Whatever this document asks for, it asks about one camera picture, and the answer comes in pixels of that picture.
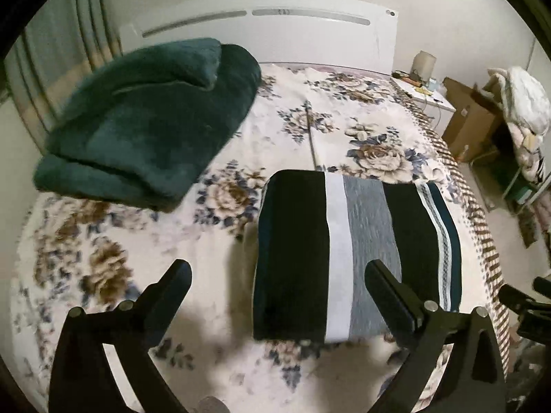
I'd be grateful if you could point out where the striped curtain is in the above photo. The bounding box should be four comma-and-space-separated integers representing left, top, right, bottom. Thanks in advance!
4, 0, 123, 147

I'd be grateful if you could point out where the floral bedsheet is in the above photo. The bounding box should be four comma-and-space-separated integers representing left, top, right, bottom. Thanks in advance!
9, 62, 513, 413

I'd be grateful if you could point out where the dark striped knit sweater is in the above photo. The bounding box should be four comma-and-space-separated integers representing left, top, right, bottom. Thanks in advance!
252, 169, 463, 346

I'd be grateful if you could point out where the white bed headboard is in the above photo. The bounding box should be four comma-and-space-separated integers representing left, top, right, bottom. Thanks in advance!
118, 0, 401, 74

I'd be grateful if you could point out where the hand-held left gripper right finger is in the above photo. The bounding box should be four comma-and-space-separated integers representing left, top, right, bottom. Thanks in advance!
364, 259, 507, 413

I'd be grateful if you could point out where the dark green fleece blanket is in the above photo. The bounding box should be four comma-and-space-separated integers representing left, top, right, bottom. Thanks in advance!
33, 38, 263, 212

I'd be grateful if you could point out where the pile of pale clothes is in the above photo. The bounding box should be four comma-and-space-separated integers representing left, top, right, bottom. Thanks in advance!
486, 65, 551, 186

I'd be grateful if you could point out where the metal frame rack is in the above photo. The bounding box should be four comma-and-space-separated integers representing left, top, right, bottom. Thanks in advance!
469, 155, 551, 216

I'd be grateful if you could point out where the cardboard box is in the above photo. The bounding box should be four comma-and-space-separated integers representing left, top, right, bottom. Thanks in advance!
441, 76, 506, 164

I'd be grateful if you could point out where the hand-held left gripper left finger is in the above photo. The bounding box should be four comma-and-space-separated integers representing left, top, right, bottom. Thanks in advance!
47, 260, 193, 413

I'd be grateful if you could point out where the white nightstand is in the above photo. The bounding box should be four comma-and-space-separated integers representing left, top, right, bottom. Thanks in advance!
392, 73, 457, 132

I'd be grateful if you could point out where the beige cylinder lamp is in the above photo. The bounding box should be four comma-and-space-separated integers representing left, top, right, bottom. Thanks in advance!
411, 51, 436, 82

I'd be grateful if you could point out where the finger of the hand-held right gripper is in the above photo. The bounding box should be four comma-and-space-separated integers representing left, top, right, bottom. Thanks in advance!
532, 275, 551, 300
498, 283, 543, 311

